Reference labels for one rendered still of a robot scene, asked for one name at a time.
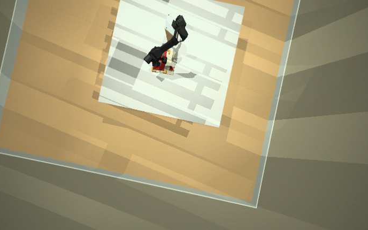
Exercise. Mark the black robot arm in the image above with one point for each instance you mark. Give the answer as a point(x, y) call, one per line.
point(155, 54)

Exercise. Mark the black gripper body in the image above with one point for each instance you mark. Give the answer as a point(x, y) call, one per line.
point(164, 60)

